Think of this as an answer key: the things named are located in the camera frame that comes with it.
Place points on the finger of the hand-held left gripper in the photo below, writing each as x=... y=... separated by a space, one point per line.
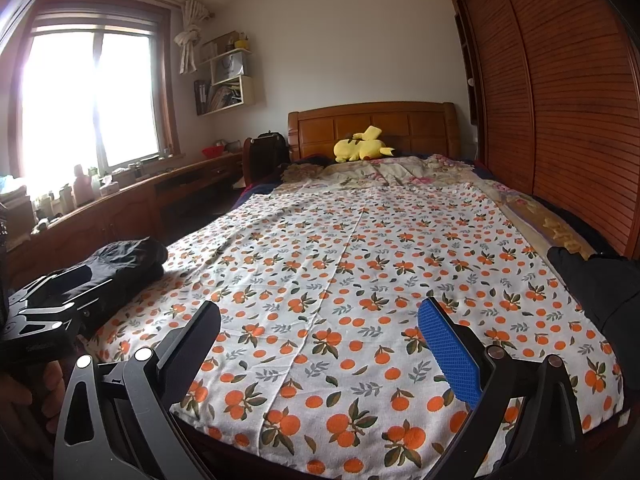
x=75 y=305
x=65 y=276

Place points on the tied beige curtain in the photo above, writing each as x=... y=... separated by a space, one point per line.
x=190 y=40

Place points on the yellow patterned blanket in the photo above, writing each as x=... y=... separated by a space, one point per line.
x=550 y=225

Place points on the white bottle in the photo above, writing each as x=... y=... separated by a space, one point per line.
x=95 y=185

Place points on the yellow plush toy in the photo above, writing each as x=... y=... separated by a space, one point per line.
x=360 y=149

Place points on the dark blue blanket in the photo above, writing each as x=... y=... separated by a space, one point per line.
x=255 y=192

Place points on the wooden bed headboard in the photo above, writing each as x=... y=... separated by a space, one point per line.
x=375 y=117

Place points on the black clothes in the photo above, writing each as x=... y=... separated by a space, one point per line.
x=130 y=260

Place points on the wooden slatted wardrobe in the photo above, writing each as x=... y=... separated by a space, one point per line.
x=550 y=85

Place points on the tissue box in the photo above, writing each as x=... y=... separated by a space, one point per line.
x=109 y=187

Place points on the red basket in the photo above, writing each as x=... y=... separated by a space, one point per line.
x=213 y=152

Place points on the wooden desk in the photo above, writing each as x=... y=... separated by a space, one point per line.
x=125 y=210

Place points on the white wall shelf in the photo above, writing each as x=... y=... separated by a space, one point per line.
x=246 y=90

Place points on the floral quilt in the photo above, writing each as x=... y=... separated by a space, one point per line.
x=400 y=172

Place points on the dark cloth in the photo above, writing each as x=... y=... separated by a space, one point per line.
x=600 y=295

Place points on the person's left hand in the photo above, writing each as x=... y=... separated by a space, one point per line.
x=50 y=390

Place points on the window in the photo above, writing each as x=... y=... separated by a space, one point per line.
x=100 y=100

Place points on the orange print bed sheet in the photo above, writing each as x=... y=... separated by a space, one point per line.
x=350 y=270

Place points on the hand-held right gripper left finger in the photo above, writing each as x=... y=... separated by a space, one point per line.
x=192 y=350

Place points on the pink bottle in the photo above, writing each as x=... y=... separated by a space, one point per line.
x=81 y=187

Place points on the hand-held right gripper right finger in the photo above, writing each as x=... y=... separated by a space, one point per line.
x=447 y=350

